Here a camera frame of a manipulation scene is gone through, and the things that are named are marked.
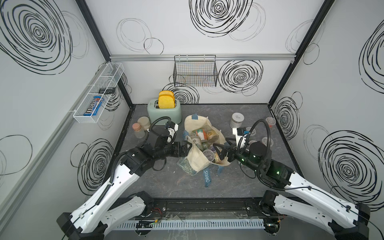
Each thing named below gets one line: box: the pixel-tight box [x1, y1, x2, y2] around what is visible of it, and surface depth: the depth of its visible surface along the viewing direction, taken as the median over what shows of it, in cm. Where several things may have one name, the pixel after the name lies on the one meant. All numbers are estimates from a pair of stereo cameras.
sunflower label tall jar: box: [191, 136, 202, 147], surface depth 84 cm
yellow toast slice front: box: [158, 95, 176, 109], surface depth 98 cm
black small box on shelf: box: [98, 87, 116, 95], surface depth 80 cm
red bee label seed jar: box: [265, 117, 276, 129], surface depth 104 cm
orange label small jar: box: [206, 131, 219, 143], surface depth 96 cm
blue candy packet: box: [83, 96, 104, 116], surface depth 72 cm
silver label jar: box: [230, 112, 245, 129], surface depth 102 cm
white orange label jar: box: [196, 129, 207, 140], surface depth 94 cm
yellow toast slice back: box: [158, 90, 175, 99], surface depth 98 cm
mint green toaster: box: [147, 98, 182, 126], surface depth 101 cm
